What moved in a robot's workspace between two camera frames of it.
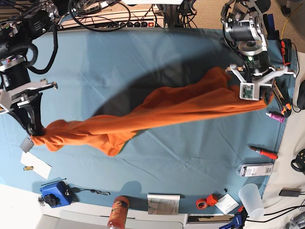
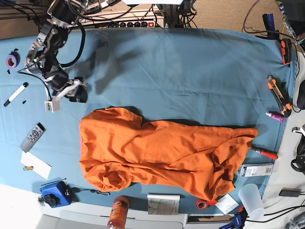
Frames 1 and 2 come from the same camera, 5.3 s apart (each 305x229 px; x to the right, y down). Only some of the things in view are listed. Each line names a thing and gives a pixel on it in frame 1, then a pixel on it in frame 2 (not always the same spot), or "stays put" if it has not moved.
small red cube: [212, 199] stays put
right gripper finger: [39, 130] to [81, 95]
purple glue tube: [276, 116] stays put
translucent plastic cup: [249, 195] stays put
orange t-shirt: [113, 130] to [120, 151]
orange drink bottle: [118, 215] stays put
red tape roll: [201, 203] stays put
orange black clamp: [286, 51] stays put
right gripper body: [7, 95] to [70, 85]
